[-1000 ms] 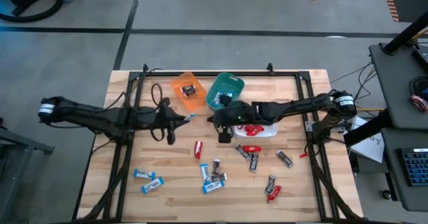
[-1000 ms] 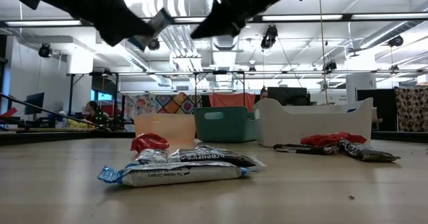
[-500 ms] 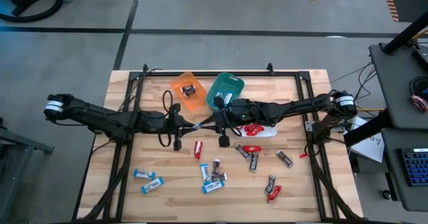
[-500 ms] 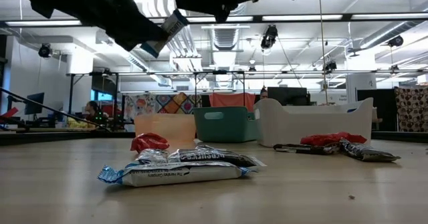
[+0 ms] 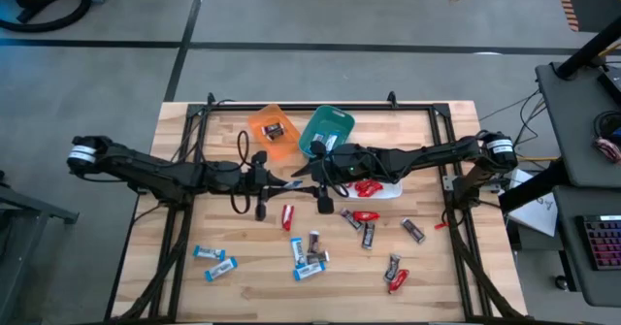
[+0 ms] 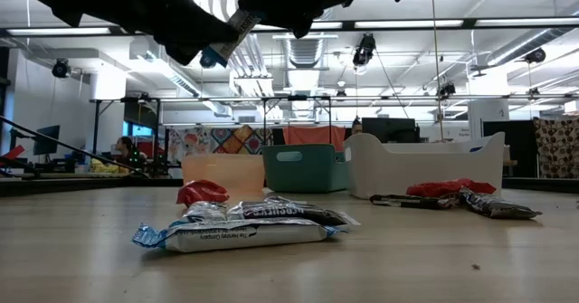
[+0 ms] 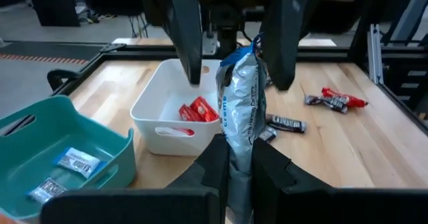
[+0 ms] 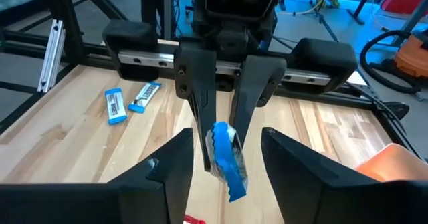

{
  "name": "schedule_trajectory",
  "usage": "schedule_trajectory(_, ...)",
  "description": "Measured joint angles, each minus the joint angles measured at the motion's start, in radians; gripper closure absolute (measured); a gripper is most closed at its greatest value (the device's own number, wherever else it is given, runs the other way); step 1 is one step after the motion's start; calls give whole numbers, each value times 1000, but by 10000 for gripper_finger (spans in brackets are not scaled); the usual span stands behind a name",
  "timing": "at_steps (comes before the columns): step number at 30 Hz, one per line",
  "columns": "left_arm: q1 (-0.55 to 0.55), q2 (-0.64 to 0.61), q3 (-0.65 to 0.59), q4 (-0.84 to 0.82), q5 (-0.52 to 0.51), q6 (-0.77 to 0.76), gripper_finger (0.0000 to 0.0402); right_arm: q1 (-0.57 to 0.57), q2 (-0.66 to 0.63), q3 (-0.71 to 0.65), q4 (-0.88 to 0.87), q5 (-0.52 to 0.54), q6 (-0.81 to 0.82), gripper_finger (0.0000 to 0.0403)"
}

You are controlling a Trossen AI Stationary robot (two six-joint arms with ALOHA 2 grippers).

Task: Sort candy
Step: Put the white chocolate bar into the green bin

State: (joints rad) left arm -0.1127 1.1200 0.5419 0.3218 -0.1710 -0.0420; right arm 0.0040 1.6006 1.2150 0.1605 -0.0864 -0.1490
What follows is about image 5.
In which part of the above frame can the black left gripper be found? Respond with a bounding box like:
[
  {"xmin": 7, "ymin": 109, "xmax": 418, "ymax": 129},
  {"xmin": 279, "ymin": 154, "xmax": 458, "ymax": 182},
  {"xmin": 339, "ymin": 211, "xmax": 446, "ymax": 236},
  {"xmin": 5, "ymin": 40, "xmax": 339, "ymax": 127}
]
[{"xmin": 242, "ymin": 149, "xmax": 297, "ymax": 222}]

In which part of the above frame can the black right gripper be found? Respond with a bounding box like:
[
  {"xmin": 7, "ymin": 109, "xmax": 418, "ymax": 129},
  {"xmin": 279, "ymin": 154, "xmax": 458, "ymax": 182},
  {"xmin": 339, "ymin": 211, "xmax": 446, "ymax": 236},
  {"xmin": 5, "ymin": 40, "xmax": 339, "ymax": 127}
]
[{"xmin": 290, "ymin": 141, "xmax": 341, "ymax": 215}]

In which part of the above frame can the teal plastic bin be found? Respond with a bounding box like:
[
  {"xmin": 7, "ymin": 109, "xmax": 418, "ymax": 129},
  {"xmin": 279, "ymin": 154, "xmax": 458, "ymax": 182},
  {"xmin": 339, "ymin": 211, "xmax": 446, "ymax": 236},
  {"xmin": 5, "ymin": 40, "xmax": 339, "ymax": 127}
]
[{"xmin": 297, "ymin": 104, "xmax": 356, "ymax": 160}]

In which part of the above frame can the orange plastic bin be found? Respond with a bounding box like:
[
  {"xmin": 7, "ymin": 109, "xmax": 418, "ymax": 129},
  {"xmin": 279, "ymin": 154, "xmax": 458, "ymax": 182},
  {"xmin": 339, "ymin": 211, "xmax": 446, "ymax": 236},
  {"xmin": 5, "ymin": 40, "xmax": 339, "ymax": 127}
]
[{"xmin": 246, "ymin": 103, "xmax": 302, "ymax": 162}]

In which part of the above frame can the white plastic bin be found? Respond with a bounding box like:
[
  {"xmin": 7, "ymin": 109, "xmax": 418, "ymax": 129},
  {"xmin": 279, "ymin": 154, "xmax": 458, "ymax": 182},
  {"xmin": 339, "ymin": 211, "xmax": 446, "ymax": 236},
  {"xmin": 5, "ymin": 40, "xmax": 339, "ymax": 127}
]
[{"xmin": 339, "ymin": 179, "xmax": 404, "ymax": 201}]

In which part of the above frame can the black desk leg beam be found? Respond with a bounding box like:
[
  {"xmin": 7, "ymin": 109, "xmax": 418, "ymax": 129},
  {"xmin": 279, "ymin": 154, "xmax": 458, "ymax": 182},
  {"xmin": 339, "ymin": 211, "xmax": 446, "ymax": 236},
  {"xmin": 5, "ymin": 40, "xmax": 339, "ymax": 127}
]
[{"xmin": 498, "ymin": 159, "xmax": 572, "ymax": 214}]

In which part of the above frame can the white paper sheet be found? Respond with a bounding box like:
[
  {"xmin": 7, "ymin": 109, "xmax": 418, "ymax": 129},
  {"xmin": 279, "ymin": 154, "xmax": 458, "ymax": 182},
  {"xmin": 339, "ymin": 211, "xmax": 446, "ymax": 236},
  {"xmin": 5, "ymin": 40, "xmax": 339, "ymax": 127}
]
[{"xmin": 504, "ymin": 168, "xmax": 560, "ymax": 238}]

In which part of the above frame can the grey metal bench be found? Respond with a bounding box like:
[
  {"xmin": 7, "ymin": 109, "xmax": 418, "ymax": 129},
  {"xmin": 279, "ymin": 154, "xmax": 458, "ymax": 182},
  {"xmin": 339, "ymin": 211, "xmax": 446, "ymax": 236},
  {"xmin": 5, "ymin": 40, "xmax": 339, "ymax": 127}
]
[{"xmin": 0, "ymin": 169, "xmax": 82, "ymax": 325}]

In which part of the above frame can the dark grey desk top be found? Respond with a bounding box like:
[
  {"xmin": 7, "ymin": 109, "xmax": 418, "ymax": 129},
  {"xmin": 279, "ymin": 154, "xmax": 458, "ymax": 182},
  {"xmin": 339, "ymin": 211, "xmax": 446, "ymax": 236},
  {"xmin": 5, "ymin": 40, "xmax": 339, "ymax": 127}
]
[{"xmin": 551, "ymin": 184, "xmax": 621, "ymax": 308}]

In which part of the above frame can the red white bundle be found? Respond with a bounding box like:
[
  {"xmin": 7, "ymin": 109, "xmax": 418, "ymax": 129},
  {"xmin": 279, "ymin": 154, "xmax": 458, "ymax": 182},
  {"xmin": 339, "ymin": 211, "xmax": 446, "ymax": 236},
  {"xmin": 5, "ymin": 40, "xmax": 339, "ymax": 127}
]
[{"xmin": 592, "ymin": 137, "xmax": 621, "ymax": 165}]

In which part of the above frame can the backlit black keyboard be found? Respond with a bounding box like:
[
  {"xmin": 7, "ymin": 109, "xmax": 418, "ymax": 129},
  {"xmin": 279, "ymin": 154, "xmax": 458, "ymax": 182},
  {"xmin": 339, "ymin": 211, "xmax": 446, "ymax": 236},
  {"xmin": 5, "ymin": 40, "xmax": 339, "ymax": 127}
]
[{"xmin": 576, "ymin": 212, "xmax": 621, "ymax": 272}]

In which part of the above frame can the black desk pole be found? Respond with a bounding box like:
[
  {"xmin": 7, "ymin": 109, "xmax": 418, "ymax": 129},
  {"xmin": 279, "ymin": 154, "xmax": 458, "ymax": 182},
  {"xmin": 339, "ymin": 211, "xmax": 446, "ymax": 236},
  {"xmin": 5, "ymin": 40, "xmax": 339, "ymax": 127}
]
[{"xmin": 555, "ymin": 16, "xmax": 621, "ymax": 81}]

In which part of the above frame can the black desk device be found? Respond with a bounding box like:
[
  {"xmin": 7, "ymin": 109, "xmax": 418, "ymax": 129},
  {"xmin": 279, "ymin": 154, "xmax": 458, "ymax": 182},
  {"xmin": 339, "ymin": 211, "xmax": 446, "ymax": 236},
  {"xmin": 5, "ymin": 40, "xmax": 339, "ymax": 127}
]
[{"xmin": 596, "ymin": 65, "xmax": 621, "ymax": 107}]

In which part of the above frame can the dark floor mat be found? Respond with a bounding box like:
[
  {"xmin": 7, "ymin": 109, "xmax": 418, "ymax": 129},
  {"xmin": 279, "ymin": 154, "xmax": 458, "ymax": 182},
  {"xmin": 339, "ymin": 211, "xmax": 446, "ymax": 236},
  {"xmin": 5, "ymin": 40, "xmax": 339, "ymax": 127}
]
[{"xmin": 562, "ymin": 0, "xmax": 621, "ymax": 34}]

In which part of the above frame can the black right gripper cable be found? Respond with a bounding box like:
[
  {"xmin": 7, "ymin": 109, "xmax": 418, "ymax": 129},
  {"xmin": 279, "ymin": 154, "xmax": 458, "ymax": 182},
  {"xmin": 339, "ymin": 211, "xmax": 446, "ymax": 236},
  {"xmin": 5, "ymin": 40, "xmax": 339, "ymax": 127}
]
[{"xmin": 319, "ymin": 169, "xmax": 351, "ymax": 199}]

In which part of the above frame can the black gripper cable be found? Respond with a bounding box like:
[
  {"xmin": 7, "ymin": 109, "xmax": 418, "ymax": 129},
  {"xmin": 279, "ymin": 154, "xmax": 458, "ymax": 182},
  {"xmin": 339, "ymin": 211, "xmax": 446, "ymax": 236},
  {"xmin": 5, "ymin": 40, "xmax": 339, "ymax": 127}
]
[
  {"xmin": 228, "ymin": 188, "xmax": 251, "ymax": 215},
  {"xmin": 319, "ymin": 169, "xmax": 351, "ymax": 199},
  {"xmin": 236, "ymin": 129, "xmax": 251, "ymax": 174}
]

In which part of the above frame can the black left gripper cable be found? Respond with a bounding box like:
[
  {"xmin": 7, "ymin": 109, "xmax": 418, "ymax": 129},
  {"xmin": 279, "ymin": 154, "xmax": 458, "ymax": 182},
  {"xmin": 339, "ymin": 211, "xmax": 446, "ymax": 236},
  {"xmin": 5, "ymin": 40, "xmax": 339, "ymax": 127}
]
[
  {"xmin": 236, "ymin": 129, "xmax": 251, "ymax": 174},
  {"xmin": 228, "ymin": 188, "xmax": 251, "ymax": 215}
]

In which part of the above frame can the black aluminium rig frame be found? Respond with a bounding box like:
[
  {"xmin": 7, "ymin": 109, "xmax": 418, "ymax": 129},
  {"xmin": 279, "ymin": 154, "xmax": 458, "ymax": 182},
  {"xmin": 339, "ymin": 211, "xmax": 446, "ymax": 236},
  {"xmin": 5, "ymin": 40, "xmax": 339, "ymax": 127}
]
[{"xmin": 104, "ymin": 102, "xmax": 528, "ymax": 324}]

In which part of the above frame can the black floor cable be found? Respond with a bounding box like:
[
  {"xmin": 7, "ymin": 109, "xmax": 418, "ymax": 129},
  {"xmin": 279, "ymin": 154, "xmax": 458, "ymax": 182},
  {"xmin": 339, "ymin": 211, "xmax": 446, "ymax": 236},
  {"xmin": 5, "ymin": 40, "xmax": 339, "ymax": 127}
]
[{"xmin": 477, "ymin": 87, "xmax": 549, "ymax": 146}]

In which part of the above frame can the black vacuum hose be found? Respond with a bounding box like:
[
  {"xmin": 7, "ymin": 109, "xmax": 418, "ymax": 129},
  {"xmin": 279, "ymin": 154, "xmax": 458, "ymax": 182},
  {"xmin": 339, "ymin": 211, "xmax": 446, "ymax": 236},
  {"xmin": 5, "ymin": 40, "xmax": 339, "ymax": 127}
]
[{"xmin": 0, "ymin": 0, "xmax": 93, "ymax": 34}]

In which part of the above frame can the black coiled cable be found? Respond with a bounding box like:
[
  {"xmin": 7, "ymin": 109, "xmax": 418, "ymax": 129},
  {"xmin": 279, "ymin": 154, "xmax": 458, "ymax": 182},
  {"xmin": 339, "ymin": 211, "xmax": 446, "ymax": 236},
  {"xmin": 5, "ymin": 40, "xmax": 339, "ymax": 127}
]
[{"xmin": 592, "ymin": 110, "xmax": 621, "ymax": 140}]

